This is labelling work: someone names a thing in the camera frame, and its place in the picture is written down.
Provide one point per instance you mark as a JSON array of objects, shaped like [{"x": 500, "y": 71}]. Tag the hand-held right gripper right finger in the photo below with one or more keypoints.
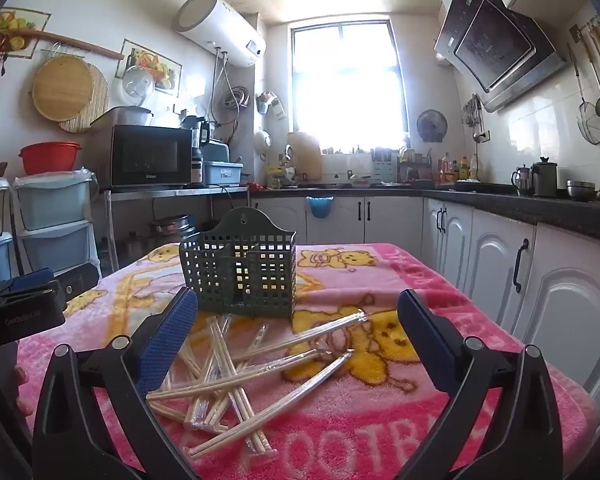
[{"x": 430, "y": 340}]

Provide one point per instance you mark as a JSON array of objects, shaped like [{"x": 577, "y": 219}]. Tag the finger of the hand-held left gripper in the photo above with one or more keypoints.
[
  {"x": 82, "y": 280},
  {"x": 30, "y": 280}
]

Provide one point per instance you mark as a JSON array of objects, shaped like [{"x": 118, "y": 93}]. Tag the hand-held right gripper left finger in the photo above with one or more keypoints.
[{"x": 172, "y": 330}]

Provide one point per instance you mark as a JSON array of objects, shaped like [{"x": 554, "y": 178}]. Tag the bunch of chopsticks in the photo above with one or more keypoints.
[{"x": 220, "y": 385}]

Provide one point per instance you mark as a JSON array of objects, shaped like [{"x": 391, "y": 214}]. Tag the hanging kitchen utensils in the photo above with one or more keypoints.
[{"x": 474, "y": 115}]

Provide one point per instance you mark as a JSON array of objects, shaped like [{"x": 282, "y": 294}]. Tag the person's left hand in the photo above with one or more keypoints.
[{"x": 22, "y": 376}]

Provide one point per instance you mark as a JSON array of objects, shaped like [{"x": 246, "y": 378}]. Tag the small steel pot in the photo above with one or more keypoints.
[{"x": 133, "y": 246}]

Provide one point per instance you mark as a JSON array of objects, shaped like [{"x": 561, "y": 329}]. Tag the pink bear printed blanket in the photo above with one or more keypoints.
[{"x": 360, "y": 410}]

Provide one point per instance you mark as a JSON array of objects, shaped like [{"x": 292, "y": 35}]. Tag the steel steamer pot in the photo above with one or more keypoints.
[{"x": 172, "y": 227}]

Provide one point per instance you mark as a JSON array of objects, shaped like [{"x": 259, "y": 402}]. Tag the white lower kitchen cabinets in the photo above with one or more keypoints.
[{"x": 495, "y": 255}]

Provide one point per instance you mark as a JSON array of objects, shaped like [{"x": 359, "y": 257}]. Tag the red plastic basin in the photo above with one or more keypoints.
[{"x": 50, "y": 157}]

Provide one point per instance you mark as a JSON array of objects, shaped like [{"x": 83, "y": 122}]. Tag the steel shelf table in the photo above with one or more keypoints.
[{"x": 180, "y": 192}]

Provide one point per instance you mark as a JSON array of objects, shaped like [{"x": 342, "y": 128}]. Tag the black microwave oven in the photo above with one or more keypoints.
[{"x": 150, "y": 157}]

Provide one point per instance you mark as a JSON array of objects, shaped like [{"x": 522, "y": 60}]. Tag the black stove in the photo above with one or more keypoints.
[{"x": 480, "y": 188}]

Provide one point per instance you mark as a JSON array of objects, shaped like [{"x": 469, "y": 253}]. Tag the blue-grey dish bin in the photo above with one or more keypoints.
[{"x": 222, "y": 172}]

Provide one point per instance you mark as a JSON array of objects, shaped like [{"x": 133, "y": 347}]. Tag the metal baking tray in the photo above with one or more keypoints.
[{"x": 130, "y": 116}]

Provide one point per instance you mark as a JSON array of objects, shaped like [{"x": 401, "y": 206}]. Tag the blue hanging waste bin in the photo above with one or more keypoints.
[{"x": 319, "y": 207}]

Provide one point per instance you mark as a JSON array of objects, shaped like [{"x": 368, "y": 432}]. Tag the row of condiment bottles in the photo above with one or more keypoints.
[{"x": 462, "y": 169}]

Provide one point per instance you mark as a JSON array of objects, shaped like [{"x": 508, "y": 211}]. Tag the round woven straw mat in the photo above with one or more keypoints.
[{"x": 99, "y": 105}]

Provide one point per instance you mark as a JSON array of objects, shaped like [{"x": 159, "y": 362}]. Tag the grey knife block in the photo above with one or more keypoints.
[{"x": 384, "y": 167}]

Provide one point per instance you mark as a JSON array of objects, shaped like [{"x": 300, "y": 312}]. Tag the black kitchen countertop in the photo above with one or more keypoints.
[{"x": 555, "y": 212}]

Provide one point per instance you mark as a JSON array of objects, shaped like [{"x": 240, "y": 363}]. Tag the small steel kettle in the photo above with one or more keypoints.
[{"x": 521, "y": 182}]

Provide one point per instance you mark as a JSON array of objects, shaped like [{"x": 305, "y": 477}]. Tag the grey bread box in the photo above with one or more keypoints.
[{"x": 219, "y": 152}]

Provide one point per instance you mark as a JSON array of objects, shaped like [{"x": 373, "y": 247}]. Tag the black blender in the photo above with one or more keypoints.
[{"x": 196, "y": 132}]

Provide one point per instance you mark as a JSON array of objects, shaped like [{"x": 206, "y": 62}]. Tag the round bamboo tray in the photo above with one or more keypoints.
[{"x": 62, "y": 87}]

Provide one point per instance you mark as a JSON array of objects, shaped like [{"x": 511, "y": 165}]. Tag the clear plastic dome lid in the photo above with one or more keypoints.
[{"x": 139, "y": 87}]

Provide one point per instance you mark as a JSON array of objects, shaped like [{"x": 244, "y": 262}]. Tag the white round appliance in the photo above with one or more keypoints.
[{"x": 262, "y": 141}]

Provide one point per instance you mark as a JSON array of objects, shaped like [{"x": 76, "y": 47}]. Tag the steel bowl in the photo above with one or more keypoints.
[{"x": 581, "y": 191}]

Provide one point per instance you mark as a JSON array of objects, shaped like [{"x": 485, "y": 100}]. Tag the wooden cutting board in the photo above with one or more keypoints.
[{"x": 305, "y": 157}]

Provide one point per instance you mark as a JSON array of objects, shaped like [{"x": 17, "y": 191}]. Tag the long wooden rolling pin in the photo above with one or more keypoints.
[{"x": 80, "y": 45}]

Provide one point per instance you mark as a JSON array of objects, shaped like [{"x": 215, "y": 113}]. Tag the kitchen window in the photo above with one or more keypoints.
[{"x": 350, "y": 90}]

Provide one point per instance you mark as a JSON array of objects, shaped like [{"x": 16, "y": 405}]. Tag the white water heater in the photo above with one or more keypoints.
[{"x": 215, "y": 30}]

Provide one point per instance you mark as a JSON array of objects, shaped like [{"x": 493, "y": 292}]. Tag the black range hood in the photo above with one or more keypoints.
[{"x": 495, "y": 45}]

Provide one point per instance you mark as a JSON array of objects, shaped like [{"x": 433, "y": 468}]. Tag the small wall fan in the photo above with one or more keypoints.
[{"x": 432, "y": 125}]

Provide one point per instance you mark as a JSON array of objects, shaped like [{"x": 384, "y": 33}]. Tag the fruit wall poster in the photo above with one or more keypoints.
[
  {"x": 169, "y": 71},
  {"x": 20, "y": 20}
]

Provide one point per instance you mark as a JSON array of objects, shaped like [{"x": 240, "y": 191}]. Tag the hanging wall caddy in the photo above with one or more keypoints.
[{"x": 267, "y": 105}]

